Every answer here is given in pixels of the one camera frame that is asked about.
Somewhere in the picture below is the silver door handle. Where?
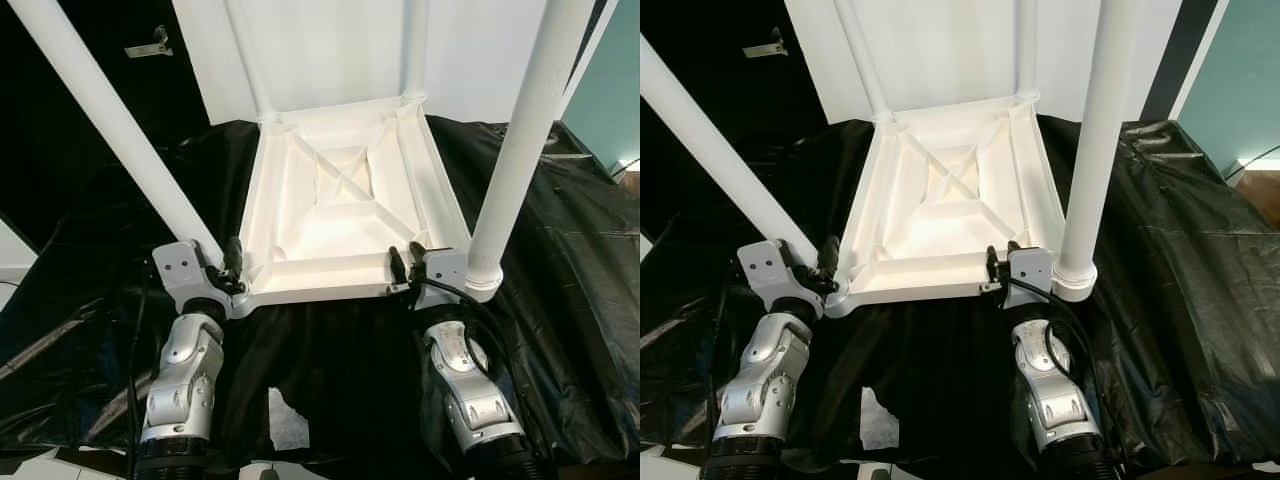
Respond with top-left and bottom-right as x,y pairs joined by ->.
742,25 -> 789,58
125,25 -> 174,58

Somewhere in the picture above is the black plastic table cover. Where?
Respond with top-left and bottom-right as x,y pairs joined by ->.
0,115 -> 641,471
640,115 -> 1280,471

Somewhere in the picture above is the brown wooden furniture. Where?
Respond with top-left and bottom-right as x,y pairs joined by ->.
1240,170 -> 1280,226

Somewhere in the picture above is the teal glass panel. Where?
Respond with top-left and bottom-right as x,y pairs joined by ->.
565,0 -> 641,171
1180,0 -> 1280,171

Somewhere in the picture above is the white tapered table leg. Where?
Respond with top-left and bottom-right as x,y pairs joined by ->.
463,0 -> 598,303
225,0 -> 281,123
1013,0 -> 1043,101
403,0 -> 433,103
1053,0 -> 1148,303
835,0 -> 894,123
640,35 -> 823,266
5,0 -> 229,269

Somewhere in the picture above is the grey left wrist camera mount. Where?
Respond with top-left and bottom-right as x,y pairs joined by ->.
152,240 -> 233,321
737,240 -> 826,321

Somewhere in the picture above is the black door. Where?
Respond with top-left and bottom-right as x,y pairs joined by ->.
640,0 -> 831,241
0,0 -> 211,251

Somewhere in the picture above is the black wall pillar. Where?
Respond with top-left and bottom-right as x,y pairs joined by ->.
1140,0 -> 1229,126
555,0 -> 619,126

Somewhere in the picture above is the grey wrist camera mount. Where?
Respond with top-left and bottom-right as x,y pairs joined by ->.
1005,248 -> 1056,306
737,240 -> 826,321
152,240 -> 233,321
420,250 -> 471,311

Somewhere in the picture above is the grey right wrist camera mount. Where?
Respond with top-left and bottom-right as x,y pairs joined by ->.
420,250 -> 471,311
1005,248 -> 1056,306

